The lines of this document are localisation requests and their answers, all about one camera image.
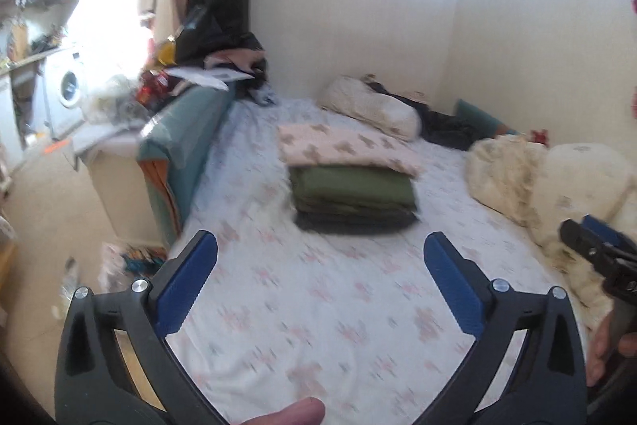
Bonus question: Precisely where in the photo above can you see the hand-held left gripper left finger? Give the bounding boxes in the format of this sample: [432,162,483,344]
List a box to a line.
[56,230,220,425]

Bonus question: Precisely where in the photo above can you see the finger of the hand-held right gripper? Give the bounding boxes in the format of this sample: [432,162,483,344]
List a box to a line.
[558,218,623,276]
[580,214,637,257]

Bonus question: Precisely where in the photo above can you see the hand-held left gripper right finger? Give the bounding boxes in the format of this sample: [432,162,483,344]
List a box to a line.
[423,231,588,425]

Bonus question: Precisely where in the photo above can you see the pink bear print pants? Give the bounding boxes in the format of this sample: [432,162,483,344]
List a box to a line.
[276,122,424,179]

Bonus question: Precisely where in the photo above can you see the person's right hand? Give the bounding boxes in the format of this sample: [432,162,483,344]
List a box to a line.
[586,313,623,388]

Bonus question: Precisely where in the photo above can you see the person's left hand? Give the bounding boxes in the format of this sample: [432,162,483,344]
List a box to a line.
[226,396,326,425]

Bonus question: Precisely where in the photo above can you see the floor clutter pile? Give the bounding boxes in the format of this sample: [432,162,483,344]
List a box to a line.
[102,241,167,289]

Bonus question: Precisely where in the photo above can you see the yellow bear print duvet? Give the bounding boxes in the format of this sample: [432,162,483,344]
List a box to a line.
[465,139,637,336]

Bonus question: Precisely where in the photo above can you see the beige storage box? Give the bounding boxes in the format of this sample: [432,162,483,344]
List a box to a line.
[87,141,165,251]

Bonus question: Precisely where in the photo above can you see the stack of dark folded garments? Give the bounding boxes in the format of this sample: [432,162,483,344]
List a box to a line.
[293,203,421,237]

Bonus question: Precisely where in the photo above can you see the bed with floral sheet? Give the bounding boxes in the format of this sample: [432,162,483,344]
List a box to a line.
[166,94,598,425]

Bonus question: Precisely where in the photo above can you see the green folded garment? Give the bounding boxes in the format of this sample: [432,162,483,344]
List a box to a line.
[289,166,418,213]

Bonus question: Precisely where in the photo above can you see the dark crumpled clothes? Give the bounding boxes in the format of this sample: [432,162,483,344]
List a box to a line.
[365,76,491,152]

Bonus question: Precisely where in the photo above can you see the teal cushion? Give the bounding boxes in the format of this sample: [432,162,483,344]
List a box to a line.
[455,99,523,137]

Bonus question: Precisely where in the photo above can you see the teal bed end panel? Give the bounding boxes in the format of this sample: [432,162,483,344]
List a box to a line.
[138,84,237,247]

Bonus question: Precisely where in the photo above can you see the grey cloth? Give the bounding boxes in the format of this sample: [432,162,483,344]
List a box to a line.
[74,126,145,157]

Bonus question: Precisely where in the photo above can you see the cream patterned pillow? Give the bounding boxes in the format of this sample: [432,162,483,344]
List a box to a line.
[318,75,423,142]

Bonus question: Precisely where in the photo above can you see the white plastic bag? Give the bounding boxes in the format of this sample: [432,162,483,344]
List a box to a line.
[87,74,143,124]

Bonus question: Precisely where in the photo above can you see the red bottle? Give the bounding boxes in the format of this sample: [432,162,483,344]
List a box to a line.
[139,69,172,104]

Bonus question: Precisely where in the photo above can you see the white paper sheet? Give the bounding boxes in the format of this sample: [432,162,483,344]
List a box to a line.
[164,65,254,92]

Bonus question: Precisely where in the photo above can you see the white washing machine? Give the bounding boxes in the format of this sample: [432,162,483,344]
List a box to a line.
[42,49,93,139]

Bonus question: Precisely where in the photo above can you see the pile of mixed clothes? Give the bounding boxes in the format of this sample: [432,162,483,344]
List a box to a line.
[204,47,274,104]

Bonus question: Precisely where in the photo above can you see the kitchen counter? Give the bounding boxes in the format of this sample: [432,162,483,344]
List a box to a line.
[0,44,75,74]

